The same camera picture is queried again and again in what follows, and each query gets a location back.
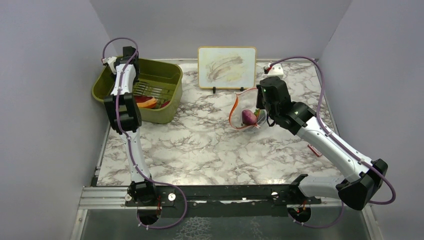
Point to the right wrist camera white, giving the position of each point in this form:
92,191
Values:
274,71

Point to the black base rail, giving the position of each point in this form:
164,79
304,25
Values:
216,201

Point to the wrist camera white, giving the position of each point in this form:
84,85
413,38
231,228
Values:
274,71
110,62

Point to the orange toy carrot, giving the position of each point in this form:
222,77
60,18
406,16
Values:
147,104

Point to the pink purple toy onion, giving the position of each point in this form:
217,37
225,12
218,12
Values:
248,117

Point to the clear zip bag orange zipper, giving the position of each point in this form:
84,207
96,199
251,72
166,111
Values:
243,100

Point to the olive green plastic bin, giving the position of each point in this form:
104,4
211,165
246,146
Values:
160,80

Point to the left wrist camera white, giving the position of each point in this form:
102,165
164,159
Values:
110,62

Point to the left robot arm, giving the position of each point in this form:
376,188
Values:
125,118

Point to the small red white card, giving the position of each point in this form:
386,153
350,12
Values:
314,150

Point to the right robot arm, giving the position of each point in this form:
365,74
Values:
361,177

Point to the framed painting on stand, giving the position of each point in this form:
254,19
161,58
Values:
226,67

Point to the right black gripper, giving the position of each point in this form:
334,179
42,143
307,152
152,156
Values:
259,104

